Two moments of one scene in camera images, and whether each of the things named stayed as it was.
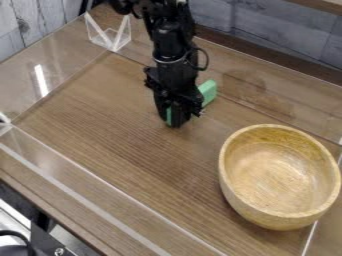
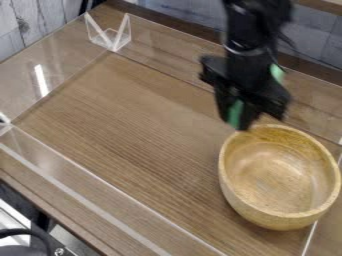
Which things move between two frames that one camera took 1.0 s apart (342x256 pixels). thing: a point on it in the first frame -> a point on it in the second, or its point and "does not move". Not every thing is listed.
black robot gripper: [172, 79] -> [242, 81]
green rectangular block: [207, 90] -> [236, 106]
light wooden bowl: [279, 175] does not move
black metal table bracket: [44, 244] does not move
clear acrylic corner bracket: [109, 39] does not move
